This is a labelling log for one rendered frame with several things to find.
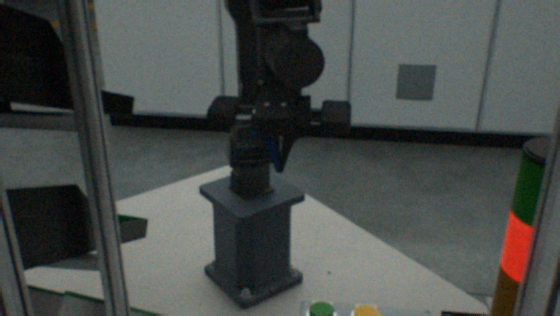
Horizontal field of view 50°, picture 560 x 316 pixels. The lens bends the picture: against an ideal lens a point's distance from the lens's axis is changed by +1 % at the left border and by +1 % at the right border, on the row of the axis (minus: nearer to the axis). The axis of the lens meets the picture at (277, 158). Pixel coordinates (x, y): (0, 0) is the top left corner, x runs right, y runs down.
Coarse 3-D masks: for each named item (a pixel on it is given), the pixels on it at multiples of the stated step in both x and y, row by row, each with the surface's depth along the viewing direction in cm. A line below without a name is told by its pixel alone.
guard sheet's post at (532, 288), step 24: (552, 144) 41; (552, 168) 41; (552, 192) 40; (552, 216) 41; (552, 240) 41; (528, 264) 45; (552, 264) 42; (528, 288) 44; (552, 288) 44; (528, 312) 44; (552, 312) 44
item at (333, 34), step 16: (336, 0) 349; (352, 0) 349; (224, 16) 362; (320, 16) 354; (336, 16) 353; (352, 16) 353; (224, 32) 366; (320, 32) 358; (336, 32) 357; (224, 48) 371; (320, 48) 362; (336, 48) 361; (224, 64) 376; (336, 64) 365; (224, 80) 381; (320, 80) 371; (336, 80) 370; (320, 96) 376; (336, 96) 374; (320, 128) 389
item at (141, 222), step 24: (24, 192) 51; (48, 192) 54; (72, 192) 58; (24, 216) 52; (48, 216) 55; (72, 216) 59; (120, 216) 75; (24, 240) 52; (48, 240) 55; (72, 240) 59; (24, 264) 53
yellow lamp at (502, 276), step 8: (504, 272) 48; (504, 280) 48; (512, 280) 47; (496, 288) 49; (504, 288) 48; (512, 288) 47; (496, 296) 49; (504, 296) 48; (512, 296) 47; (496, 304) 49; (504, 304) 48; (512, 304) 48; (496, 312) 49; (504, 312) 48; (512, 312) 48
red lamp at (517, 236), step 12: (516, 228) 45; (528, 228) 45; (504, 240) 48; (516, 240) 46; (528, 240) 45; (504, 252) 47; (516, 252) 46; (504, 264) 48; (516, 264) 46; (516, 276) 46
